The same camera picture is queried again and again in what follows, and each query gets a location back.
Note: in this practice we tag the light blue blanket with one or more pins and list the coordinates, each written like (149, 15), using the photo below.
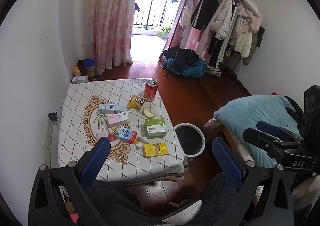
(245, 113)

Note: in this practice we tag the crumpled white tissue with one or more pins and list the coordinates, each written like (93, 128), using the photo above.
(142, 142)

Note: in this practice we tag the silver blue carton box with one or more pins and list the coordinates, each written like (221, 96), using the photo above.
(110, 109)

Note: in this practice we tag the dark brown box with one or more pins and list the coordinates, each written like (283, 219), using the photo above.
(81, 65)

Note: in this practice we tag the black balcony railing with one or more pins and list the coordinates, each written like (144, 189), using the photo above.
(150, 8)

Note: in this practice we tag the blue red milk carton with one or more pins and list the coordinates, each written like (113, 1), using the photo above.
(125, 135)

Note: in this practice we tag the small white box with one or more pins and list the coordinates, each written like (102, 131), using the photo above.
(80, 79)

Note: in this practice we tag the white round waste bin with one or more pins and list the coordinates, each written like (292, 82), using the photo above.
(198, 133)

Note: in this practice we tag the yellow pomelo peel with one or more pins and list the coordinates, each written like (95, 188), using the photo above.
(149, 113)

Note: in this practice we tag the black clothes rack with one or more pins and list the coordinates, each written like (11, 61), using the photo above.
(226, 70)

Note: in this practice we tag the white slipper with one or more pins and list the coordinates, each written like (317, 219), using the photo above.
(182, 213)

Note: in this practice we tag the white power strip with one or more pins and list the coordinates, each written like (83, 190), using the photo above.
(48, 141)

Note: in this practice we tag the pink white box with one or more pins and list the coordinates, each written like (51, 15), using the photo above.
(117, 119)

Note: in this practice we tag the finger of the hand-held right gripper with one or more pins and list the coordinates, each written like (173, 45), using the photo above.
(268, 127)
(257, 139)

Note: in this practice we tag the green potted plant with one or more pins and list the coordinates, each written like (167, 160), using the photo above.
(165, 31)

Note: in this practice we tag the yellow bottle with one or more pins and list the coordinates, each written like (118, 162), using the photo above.
(76, 70)

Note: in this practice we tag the yellow box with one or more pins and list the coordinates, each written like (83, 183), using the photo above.
(155, 150)

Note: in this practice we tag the black jacket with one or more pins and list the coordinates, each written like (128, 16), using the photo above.
(183, 54)

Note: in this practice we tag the table with checked cloth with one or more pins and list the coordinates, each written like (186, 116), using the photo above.
(80, 106)

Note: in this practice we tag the red drink can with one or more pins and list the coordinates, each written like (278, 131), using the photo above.
(150, 92)

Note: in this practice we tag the jar with blue lid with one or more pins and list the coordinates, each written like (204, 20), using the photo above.
(90, 68)

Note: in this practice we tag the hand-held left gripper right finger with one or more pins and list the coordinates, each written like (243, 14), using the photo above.
(226, 161)

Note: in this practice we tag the striped cloth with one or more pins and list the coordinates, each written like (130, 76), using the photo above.
(213, 71)

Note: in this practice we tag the blue jacket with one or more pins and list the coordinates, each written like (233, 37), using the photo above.
(192, 70)

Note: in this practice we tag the yellow snack packet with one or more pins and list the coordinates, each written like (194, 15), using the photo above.
(135, 103)

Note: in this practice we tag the person's right forearm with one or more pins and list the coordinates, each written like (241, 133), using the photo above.
(302, 192)

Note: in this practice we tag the black power adapter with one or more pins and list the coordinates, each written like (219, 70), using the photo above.
(53, 116)

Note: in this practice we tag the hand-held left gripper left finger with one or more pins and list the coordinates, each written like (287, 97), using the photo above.
(96, 158)

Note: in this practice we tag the green white box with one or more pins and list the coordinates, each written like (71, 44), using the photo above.
(155, 128)

